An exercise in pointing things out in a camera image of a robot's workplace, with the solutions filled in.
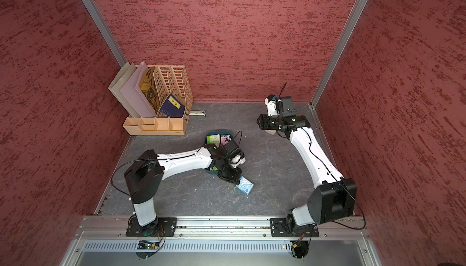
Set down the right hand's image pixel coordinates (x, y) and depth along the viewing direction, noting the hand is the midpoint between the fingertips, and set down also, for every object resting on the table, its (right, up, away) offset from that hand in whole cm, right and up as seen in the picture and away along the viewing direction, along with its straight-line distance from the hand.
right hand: (260, 123), depth 81 cm
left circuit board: (-48, -50, -9) cm, 69 cm away
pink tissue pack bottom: (-18, -9, +16) cm, 25 cm away
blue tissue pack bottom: (-7, -29, 0) cm, 30 cm away
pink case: (+9, -6, +24) cm, 27 cm away
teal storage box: (-20, -6, +19) cm, 29 cm away
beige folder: (-71, +19, +7) cm, 74 cm away
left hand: (-11, -28, -1) cm, 30 cm away
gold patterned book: (-61, +19, +18) cm, 67 cm away
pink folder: (-66, +14, +13) cm, 69 cm away
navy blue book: (-50, +9, +25) cm, 56 cm away
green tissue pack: (-24, -9, +16) cm, 30 cm away
